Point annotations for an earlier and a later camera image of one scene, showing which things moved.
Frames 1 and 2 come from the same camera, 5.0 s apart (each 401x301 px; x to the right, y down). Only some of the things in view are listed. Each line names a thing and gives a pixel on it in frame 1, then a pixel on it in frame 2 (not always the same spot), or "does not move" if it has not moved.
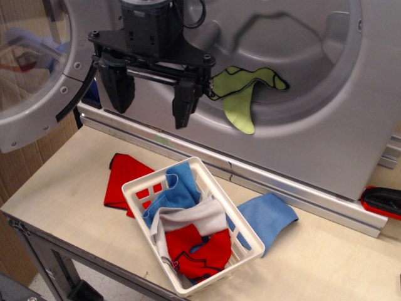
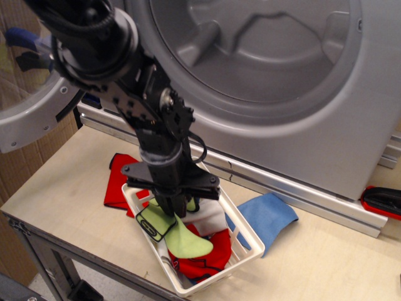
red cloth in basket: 208,259 does not move
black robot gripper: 151,37 → 163,169
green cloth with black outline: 235,86 → 160,227
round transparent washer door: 46,46 does not move
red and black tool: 386,200 does not move
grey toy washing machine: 341,59 does not move
